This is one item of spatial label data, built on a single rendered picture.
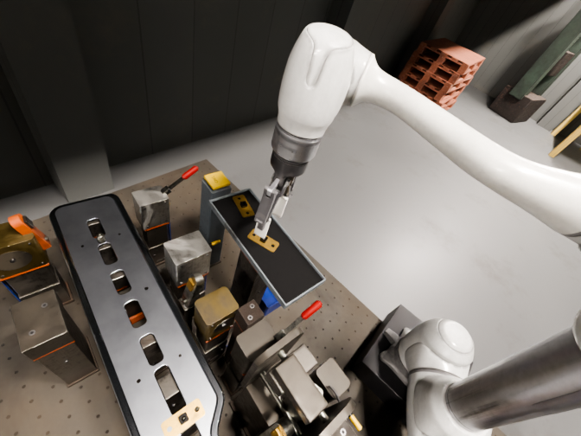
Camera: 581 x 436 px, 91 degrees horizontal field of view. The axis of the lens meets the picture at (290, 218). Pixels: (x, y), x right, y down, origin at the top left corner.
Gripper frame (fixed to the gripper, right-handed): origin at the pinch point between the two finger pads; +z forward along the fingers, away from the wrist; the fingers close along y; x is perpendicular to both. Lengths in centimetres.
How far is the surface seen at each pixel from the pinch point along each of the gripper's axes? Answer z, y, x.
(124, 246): 25.6, 15.1, -35.0
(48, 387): 56, 49, -33
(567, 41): -22, -687, 218
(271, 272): 9.6, 7.2, 6.6
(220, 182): 9.6, -10.7, -21.7
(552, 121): 107, -753, 327
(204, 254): 15.1, 9.7, -11.4
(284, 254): 9.6, 0.3, 7.1
